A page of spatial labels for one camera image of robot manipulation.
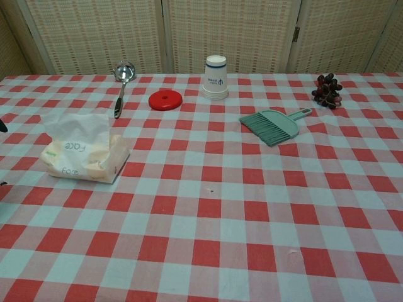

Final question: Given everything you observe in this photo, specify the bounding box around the dark purple grape bunch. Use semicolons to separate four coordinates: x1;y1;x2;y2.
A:
311;72;343;110

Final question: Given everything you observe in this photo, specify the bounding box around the facial tissue pack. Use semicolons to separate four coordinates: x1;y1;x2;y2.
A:
40;134;131;184

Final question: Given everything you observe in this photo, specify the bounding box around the stack of white paper cups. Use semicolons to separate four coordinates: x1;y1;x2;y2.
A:
201;55;229;101

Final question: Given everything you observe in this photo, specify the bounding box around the green small hand brush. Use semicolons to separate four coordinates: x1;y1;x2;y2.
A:
239;112;291;147

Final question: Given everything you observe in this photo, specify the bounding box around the red white checkered tablecloth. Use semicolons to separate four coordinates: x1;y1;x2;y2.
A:
0;72;403;302

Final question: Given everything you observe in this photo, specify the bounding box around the steel ladle black handle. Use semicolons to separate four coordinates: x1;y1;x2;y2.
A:
113;60;137;120

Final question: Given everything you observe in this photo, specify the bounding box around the woven folding screen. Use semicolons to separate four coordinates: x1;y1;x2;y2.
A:
0;0;403;76

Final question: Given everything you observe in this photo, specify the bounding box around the green small dustpan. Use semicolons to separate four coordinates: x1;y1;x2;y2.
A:
262;107;314;147

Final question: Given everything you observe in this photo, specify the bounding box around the red round plastic lid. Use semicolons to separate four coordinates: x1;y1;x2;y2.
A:
148;90;183;111

